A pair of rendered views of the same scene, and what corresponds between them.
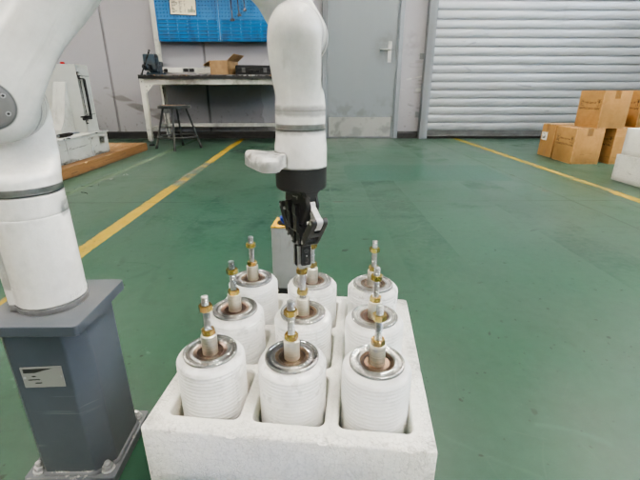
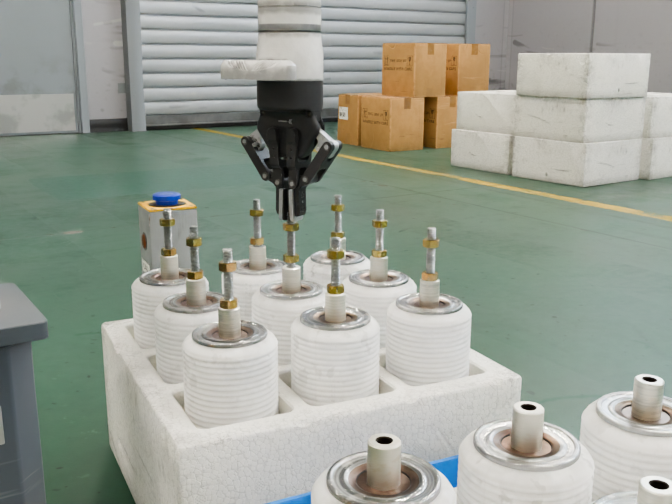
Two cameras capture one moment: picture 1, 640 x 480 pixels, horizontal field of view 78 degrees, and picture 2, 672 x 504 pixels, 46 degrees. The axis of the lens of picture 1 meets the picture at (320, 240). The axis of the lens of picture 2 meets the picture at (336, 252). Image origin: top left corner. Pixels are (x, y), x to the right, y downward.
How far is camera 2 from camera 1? 0.52 m
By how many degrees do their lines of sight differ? 31
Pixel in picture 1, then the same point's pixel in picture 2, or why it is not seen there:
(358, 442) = (445, 389)
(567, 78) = (346, 29)
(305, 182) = (312, 96)
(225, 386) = (272, 368)
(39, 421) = not seen: outside the picture
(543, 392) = (527, 376)
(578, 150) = (396, 129)
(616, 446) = not seen: hidden behind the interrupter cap
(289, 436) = (371, 404)
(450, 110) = (179, 80)
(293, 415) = (362, 385)
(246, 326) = not seen: hidden behind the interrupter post
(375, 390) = (450, 324)
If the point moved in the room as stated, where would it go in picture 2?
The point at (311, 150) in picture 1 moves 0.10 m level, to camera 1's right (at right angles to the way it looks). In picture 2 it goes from (317, 56) to (392, 56)
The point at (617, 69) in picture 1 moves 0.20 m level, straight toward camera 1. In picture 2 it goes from (407, 16) to (408, 15)
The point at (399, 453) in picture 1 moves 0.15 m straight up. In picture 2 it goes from (488, 389) to (495, 255)
